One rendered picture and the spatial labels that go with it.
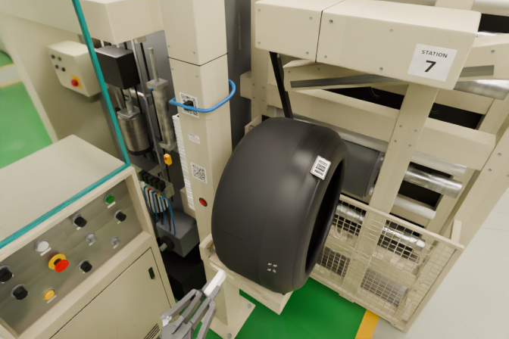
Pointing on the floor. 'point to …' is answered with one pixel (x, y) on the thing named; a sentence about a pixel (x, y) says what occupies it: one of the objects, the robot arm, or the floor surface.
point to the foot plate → (233, 321)
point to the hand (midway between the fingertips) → (215, 284)
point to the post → (200, 82)
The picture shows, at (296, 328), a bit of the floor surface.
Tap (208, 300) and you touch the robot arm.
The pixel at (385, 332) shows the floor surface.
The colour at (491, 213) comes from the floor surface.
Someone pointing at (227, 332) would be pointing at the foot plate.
